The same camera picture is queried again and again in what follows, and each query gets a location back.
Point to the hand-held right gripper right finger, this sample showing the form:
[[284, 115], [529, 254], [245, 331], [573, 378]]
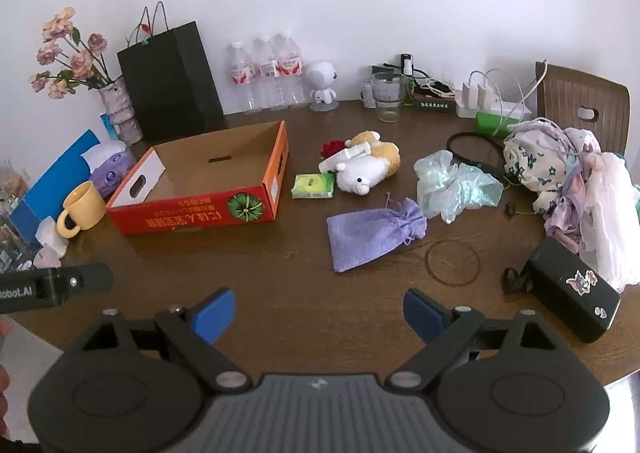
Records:
[[424, 318]]

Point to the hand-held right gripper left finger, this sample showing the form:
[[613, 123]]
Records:
[[216, 315]]

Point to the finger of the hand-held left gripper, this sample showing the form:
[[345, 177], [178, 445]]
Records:
[[85, 278]]

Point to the red cardboard box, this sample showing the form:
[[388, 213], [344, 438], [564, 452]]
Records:
[[200, 213]]

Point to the pale green plastic bag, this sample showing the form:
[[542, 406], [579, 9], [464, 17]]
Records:
[[457, 185]]

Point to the white and tan plush toy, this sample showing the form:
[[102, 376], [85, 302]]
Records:
[[362, 170]]

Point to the green tissue pack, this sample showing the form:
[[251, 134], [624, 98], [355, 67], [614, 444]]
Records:
[[312, 186]]

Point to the brown wooden desktop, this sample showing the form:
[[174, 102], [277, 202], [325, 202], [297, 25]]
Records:
[[310, 263]]

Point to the person's left hand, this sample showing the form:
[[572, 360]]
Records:
[[3, 383]]

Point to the crumpled white tissue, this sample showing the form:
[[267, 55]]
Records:
[[51, 238]]

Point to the yellow mug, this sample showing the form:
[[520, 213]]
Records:
[[85, 208]]

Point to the clear plastic containers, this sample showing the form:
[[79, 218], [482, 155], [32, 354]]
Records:
[[12, 213]]

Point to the blue box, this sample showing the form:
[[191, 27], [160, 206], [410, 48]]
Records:
[[50, 188]]

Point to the purple tissue pack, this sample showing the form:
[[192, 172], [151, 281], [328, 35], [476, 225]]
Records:
[[112, 170]]

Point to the black case with stickers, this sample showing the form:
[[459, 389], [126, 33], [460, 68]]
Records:
[[570, 288]]

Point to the blue and white carton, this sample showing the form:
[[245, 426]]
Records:
[[108, 127]]

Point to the grey patterned vase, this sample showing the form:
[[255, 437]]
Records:
[[120, 110]]

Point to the white spray bottle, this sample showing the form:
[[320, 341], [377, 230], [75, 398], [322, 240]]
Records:
[[340, 158]]

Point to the red rose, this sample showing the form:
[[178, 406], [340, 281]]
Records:
[[332, 149]]

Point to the pile of floral clothes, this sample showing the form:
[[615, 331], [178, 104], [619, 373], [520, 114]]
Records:
[[565, 173]]

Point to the green packet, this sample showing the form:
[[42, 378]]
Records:
[[492, 124]]

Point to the black paper bag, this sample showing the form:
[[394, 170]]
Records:
[[170, 83]]

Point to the black rectangular box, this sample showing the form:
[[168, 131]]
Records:
[[434, 104]]

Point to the pink artificial flowers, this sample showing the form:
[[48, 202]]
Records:
[[65, 58]]

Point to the clear drinking glass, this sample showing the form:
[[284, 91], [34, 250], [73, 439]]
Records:
[[387, 98]]

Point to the white power strip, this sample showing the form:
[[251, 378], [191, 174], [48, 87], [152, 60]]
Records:
[[510, 110]]

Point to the white charger plug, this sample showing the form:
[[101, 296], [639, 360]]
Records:
[[486, 96], [470, 95]]

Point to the small green spray bottle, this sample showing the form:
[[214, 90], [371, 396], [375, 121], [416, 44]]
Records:
[[408, 83]]

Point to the clear water bottle red label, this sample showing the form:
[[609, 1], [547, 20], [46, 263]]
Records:
[[244, 78], [291, 70], [267, 75]]

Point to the black electronic device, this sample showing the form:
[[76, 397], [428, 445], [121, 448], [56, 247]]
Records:
[[384, 70]]

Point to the white robot toy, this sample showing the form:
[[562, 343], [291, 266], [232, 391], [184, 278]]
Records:
[[321, 80]]

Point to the brown chair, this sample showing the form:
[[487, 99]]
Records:
[[565, 100]]

